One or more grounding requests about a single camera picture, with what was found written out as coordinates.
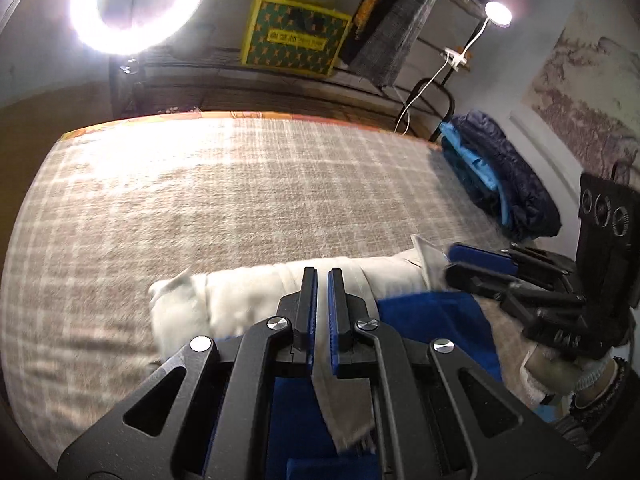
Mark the plaid bed cover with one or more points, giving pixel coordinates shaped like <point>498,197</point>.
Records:
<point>119,206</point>

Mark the grey plaid hanging coat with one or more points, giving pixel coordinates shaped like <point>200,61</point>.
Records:
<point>382,55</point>

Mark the ring light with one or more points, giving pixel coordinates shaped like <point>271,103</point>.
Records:
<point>124,27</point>

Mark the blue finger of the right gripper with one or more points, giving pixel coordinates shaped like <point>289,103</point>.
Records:
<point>516,260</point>
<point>493,285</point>

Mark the white and blue work jacket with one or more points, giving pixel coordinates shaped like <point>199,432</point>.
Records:
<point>321,426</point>

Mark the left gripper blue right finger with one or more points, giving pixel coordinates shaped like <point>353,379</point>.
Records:
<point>345,310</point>

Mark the white clip desk lamp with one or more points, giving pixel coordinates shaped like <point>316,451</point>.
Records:
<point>496,13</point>

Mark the landscape painting wall mural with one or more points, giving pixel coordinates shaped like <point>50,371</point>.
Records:
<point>587,93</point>

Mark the yellow green storage box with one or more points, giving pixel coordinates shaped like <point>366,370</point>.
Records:
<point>302,37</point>

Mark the yellow hanging scarf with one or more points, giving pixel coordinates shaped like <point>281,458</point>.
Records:
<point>362,15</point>

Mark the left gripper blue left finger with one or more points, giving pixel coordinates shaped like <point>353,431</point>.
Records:
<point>304,324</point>

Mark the right gloved hand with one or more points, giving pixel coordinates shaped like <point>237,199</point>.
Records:
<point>584,379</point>

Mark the black metal clothes rack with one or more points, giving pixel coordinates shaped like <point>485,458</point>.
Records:
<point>199,69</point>

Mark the right forearm black sleeve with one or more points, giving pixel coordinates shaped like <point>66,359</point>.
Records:
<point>595,426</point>

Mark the folded navy puffer jacket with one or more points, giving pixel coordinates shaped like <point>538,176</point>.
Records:
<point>497,178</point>

